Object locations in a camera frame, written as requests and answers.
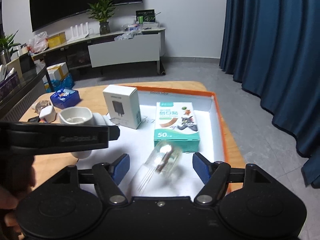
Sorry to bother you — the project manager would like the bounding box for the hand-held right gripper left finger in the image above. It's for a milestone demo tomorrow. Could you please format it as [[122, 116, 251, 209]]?
[[51, 153, 130, 204]]

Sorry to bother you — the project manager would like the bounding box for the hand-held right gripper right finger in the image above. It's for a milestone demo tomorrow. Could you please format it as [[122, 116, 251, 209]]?
[[192, 152, 272, 204]]

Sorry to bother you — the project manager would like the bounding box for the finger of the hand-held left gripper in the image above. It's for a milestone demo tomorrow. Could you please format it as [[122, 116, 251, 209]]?
[[107, 125, 120, 142]]

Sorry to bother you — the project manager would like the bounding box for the white charger cube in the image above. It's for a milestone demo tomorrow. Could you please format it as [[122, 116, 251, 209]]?
[[39, 106, 57, 123]]

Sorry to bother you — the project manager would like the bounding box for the white charger box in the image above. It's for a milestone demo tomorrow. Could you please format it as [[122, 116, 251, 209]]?
[[102, 84, 142, 130]]

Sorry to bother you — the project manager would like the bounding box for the white plug-in heater green light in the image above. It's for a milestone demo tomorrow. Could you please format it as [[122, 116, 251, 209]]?
[[59, 107, 113, 159]]

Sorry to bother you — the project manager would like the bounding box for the orange cardboard box white inside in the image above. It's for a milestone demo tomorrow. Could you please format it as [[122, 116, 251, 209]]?
[[75, 85, 244, 198]]

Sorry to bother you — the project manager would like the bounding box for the gold bottle with white cap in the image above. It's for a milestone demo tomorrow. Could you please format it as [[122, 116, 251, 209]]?
[[135, 141, 183, 194]]

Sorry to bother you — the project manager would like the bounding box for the green and white bandage box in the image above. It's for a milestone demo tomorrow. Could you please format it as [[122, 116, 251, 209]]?
[[153, 102, 202, 153]]

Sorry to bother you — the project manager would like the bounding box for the person's left hand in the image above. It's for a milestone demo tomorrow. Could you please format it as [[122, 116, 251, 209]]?
[[0, 187, 23, 240]]

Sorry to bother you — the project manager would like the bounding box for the blue tin box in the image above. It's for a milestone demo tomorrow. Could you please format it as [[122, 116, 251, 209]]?
[[50, 88, 81, 109]]

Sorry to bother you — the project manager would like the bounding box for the blue plastic bag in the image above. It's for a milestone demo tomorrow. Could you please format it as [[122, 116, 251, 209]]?
[[44, 74, 75, 93]]

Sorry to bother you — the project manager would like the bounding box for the black glass top counter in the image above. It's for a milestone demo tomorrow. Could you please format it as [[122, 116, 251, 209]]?
[[0, 52, 48, 120]]

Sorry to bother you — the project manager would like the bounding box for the white cardboard box yellow tape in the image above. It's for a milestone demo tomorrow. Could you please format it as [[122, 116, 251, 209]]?
[[46, 62, 69, 83]]

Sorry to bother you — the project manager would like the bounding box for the purple patterned tin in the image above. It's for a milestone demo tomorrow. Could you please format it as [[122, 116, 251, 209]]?
[[0, 71, 20, 100]]

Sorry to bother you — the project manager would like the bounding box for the white television cabinet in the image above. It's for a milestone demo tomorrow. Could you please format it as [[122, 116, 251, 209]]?
[[30, 26, 166, 75]]

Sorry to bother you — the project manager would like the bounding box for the white plastic bag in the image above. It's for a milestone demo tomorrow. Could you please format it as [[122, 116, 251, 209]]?
[[28, 31, 49, 53]]

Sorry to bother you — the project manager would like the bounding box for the leafy potted plant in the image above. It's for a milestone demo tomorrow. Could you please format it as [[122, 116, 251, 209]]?
[[0, 30, 22, 55]]

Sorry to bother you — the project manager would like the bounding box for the pile of small clear packets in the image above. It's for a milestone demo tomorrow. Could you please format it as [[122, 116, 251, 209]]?
[[114, 22, 160, 42]]

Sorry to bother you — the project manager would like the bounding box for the white router with antennas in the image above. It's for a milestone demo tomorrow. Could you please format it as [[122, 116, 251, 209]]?
[[67, 23, 90, 42]]

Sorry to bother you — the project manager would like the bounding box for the potted plant in dark pot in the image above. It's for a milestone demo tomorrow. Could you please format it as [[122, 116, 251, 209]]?
[[87, 0, 118, 35]]

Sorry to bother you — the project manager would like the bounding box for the green and black box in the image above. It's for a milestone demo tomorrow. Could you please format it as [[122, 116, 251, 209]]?
[[136, 9, 157, 23]]

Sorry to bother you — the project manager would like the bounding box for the blue curtain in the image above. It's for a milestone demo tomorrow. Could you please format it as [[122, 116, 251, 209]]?
[[219, 0, 320, 188]]

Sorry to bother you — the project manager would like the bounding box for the black television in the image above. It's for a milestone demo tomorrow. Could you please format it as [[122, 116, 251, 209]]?
[[29, 0, 143, 32]]

